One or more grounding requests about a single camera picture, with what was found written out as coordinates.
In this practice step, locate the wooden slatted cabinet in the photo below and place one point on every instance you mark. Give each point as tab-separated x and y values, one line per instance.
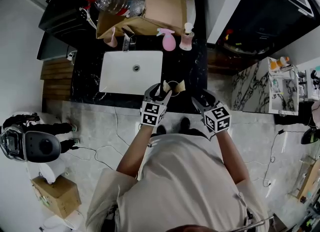
56	80

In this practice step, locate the person's left forearm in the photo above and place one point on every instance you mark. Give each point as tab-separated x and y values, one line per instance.
136	150

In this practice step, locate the chrome faucet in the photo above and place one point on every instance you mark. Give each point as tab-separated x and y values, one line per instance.
128	41

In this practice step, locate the black marble vanity top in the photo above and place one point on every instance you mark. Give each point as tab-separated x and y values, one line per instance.
85	80

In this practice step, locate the orange bottle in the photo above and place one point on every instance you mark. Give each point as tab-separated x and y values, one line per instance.
281	62

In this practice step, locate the pink cup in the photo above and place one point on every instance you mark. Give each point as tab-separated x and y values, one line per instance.
110	40

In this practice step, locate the large cardboard box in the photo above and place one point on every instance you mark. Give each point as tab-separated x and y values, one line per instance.
160	5

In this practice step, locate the person's right forearm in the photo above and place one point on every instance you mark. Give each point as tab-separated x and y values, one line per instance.
232	158

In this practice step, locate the pink spray bottle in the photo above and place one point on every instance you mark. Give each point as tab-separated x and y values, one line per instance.
168	41

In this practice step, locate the white brush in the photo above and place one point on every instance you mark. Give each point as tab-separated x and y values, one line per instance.
87	16

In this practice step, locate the black appliance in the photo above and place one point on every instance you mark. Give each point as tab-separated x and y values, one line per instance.
65	18

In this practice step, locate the marble pattern shelf unit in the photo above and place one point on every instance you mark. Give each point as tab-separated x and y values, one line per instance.
252	88

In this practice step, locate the black lamp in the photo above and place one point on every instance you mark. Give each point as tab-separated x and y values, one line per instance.
311	135

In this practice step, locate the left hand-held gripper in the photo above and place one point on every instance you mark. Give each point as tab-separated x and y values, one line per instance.
150	115

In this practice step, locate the small cardboard box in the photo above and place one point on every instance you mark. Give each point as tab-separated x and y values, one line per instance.
58	196

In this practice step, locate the white sink basin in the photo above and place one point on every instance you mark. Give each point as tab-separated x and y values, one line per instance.
125	75

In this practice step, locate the large black cabinet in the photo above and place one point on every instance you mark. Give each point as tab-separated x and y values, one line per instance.
265	18

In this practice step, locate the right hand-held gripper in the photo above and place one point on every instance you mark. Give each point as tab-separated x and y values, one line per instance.
217	120

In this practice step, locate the clear plastic bottle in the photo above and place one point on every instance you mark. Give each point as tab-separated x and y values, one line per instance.
112	0

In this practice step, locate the person's white shirt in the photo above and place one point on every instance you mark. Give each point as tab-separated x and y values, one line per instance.
180	186

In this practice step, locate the pink soap dispenser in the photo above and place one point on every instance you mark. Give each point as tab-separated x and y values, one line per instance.
186	39

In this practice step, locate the person's black shoe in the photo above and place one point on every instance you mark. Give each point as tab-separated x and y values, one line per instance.
161	129
185	123

